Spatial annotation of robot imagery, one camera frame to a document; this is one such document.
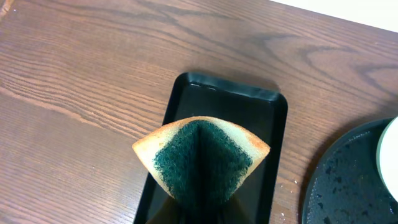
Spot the black rectangular tray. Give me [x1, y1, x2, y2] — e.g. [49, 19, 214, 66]
[134, 72, 287, 223]

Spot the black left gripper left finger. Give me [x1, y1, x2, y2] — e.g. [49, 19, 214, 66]
[146, 197, 182, 224]

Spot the green and yellow sponge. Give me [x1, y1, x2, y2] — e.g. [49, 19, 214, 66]
[132, 116, 271, 214]

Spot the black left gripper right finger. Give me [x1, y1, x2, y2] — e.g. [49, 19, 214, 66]
[219, 194, 253, 224]

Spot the black round tray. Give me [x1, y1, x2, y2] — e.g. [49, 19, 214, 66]
[301, 118, 397, 224]

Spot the mint green plate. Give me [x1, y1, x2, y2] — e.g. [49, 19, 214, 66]
[376, 118, 397, 201]

